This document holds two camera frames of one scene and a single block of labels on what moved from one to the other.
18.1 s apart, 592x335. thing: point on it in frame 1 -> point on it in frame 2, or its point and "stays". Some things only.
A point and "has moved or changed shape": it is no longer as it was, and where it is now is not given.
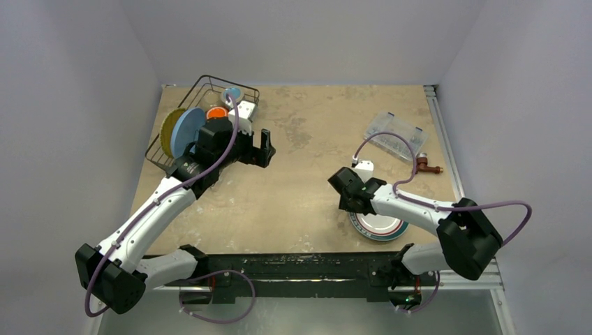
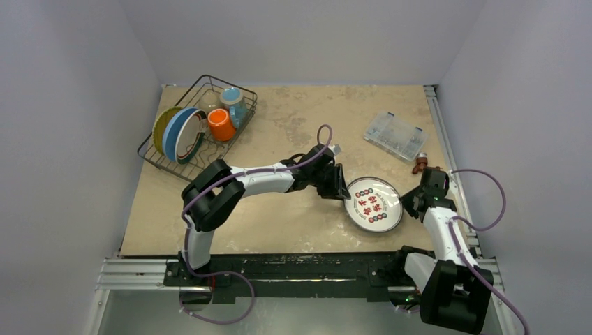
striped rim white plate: x=377 y=227 -> x=189 y=139
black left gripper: x=257 y=155 -> x=338 y=188
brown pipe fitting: x=422 y=165 stays
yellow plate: x=167 y=129 has moved or changed shape
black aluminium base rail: x=222 y=278 stays
